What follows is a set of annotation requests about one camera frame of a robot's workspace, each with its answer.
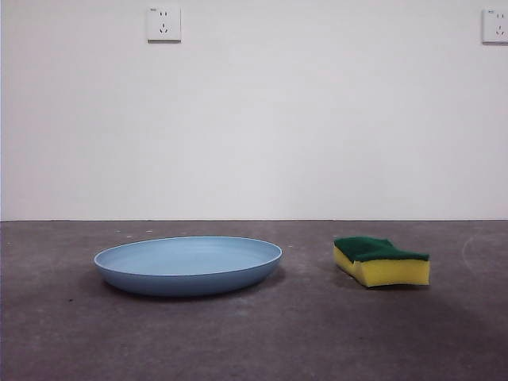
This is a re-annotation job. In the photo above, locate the light blue round plate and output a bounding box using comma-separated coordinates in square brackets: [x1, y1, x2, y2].
[94, 236, 283, 298]

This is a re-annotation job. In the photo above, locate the white wall socket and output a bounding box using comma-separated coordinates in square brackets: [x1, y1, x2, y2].
[147, 6, 183, 44]
[482, 8, 508, 45]

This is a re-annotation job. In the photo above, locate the yellow sponge with green pad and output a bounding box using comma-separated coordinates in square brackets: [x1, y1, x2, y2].
[333, 237, 431, 288]

